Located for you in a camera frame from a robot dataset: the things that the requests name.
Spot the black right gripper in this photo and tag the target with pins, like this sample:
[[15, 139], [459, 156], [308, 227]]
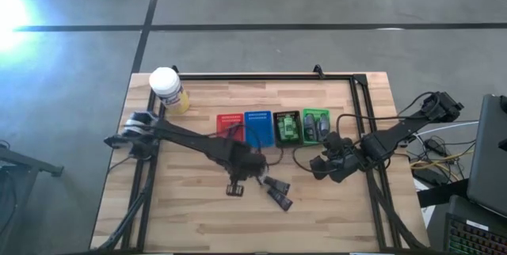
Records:
[[340, 150]]

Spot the black metal stand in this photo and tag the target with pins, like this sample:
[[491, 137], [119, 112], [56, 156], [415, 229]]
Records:
[[31, 162]]

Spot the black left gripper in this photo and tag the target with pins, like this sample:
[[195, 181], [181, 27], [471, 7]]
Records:
[[247, 164]]

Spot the red plastic basket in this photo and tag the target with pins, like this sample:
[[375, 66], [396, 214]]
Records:
[[223, 128]]

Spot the dark navy toiletry tube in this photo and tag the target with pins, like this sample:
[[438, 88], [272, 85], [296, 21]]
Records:
[[279, 186]]

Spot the grey laptop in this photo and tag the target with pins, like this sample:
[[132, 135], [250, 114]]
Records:
[[489, 160]]

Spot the Lysol wipes canister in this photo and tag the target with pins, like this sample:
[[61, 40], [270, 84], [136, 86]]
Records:
[[165, 84]]

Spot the dark blue electric trimmer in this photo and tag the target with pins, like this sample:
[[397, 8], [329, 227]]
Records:
[[280, 200]]

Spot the black aluminium table frame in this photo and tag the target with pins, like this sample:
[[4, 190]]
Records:
[[257, 77]]

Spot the blue plastic basket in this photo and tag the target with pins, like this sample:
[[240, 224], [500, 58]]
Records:
[[265, 126]]

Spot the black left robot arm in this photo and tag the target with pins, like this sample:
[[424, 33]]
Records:
[[186, 138]]

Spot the computer keyboard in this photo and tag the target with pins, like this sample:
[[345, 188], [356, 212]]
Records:
[[471, 239]]

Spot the black plastic basket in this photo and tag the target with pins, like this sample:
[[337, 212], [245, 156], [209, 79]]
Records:
[[287, 143]]

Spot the green plastic basket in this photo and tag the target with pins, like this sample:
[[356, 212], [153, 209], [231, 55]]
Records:
[[317, 141]]

